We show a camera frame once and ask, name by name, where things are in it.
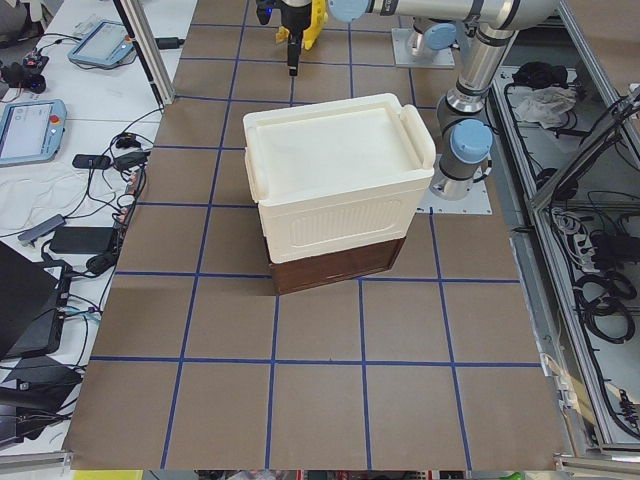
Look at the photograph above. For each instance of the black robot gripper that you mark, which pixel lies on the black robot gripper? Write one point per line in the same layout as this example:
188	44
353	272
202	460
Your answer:
291	16

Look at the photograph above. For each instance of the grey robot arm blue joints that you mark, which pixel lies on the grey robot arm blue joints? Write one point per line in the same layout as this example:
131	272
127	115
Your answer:
467	142

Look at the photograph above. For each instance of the yellow plush duck toy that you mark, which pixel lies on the yellow plush duck toy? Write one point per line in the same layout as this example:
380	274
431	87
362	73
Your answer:
319	17

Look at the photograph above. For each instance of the white plastic storage box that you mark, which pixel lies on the white plastic storage box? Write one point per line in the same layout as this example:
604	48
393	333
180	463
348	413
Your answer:
337	175

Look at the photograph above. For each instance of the blue teach pendant far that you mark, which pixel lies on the blue teach pendant far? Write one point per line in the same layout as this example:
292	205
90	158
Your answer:
106	46

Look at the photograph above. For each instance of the blue teach pendant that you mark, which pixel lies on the blue teach pendant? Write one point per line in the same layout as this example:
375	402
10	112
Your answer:
31	132
106	46

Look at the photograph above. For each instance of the white crumpled cloth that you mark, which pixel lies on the white crumpled cloth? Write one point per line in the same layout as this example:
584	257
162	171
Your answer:
546	106

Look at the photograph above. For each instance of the blue teach pendant near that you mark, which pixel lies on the blue teach pendant near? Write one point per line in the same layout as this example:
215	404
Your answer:
31	132

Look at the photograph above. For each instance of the grey usb hub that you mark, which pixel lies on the grey usb hub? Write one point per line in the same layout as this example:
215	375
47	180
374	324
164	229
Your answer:
42	229

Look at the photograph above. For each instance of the black power adapter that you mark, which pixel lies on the black power adapter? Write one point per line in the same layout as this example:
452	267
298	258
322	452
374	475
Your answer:
81	240

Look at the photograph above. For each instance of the black laptop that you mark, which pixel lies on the black laptop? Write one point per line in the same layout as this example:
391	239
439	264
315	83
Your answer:
33	295

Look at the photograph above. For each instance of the aluminium frame post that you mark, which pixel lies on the aluminium frame post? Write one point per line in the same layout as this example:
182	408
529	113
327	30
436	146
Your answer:
133	17

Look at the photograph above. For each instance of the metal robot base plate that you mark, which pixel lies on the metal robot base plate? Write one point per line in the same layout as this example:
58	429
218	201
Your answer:
460	200

